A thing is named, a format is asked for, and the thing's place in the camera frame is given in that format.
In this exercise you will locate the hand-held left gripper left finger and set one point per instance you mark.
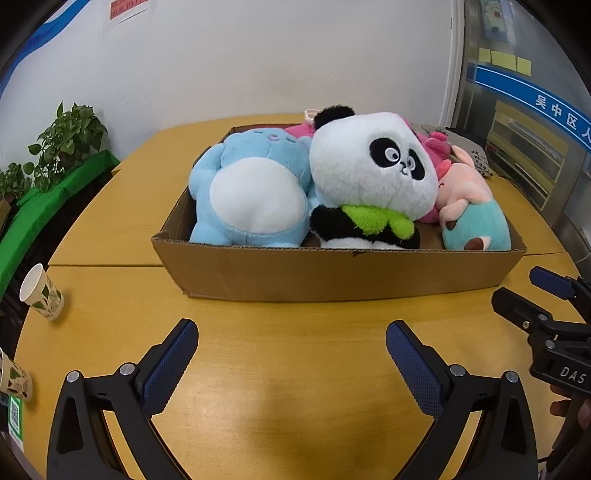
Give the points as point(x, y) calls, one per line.
point(161, 374)

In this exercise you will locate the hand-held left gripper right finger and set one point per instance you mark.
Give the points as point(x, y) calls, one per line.
point(415, 369)

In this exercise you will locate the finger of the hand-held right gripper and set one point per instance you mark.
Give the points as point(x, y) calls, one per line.
point(517, 307)
point(551, 281)

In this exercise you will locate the pig plush toy teal body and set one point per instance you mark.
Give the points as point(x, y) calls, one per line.
point(475, 221)

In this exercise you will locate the brown cardboard box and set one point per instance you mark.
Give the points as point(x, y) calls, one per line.
point(323, 274)

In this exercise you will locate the wooden desktop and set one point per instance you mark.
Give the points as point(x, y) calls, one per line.
point(286, 350)

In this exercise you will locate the person's right hand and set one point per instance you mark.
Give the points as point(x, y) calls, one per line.
point(561, 407)

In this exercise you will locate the glass door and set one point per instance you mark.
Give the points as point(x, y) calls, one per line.
point(531, 152)

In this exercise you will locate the leaf print paper cup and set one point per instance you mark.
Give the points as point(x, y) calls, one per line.
point(41, 293)
point(14, 381)

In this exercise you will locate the green code sticker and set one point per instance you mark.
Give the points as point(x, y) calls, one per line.
point(16, 420)

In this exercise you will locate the pink plush toy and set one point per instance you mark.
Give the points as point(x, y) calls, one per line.
point(430, 150)

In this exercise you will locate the blue door sign strip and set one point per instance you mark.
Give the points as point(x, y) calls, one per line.
point(521, 90)

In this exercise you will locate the blue plush toy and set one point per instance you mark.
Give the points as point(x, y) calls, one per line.
point(251, 198)

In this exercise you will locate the panda plush toy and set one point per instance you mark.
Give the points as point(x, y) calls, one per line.
point(360, 161)

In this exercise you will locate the yellow sticky note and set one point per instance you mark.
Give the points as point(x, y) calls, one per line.
point(503, 59)
point(523, 66)
point(485, 54)

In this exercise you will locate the small green potted plant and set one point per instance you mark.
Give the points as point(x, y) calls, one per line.
point(16, 180)

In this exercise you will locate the door poster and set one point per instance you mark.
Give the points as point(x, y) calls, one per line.
point(497, 18)

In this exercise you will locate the red wall notice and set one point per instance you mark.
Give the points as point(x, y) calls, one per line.
point(129, 8)

